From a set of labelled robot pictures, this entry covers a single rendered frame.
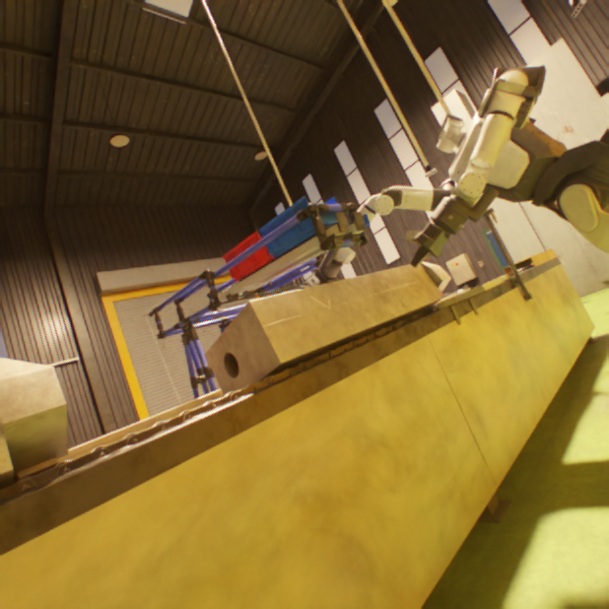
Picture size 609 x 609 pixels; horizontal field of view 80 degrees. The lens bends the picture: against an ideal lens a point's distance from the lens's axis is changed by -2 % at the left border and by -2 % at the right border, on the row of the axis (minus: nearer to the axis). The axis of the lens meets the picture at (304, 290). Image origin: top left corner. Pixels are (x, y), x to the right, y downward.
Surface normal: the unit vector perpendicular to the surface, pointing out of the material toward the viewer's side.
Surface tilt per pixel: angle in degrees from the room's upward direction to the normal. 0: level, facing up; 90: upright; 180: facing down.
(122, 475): 90
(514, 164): 90
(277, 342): 80
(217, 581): 90
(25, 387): 71
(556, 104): 90
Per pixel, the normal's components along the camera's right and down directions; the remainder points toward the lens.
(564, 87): -0.70, 0.16
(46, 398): 0.44, -0.66
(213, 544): 0.60, -0.39
